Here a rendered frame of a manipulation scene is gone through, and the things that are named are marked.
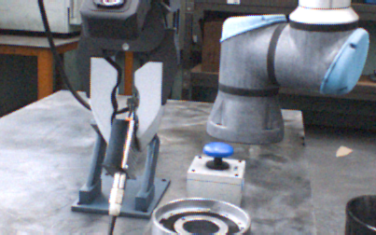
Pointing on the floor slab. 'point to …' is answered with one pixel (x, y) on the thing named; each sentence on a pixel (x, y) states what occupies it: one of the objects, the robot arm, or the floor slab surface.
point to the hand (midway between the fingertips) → (125, 138)
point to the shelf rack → (373, 91)
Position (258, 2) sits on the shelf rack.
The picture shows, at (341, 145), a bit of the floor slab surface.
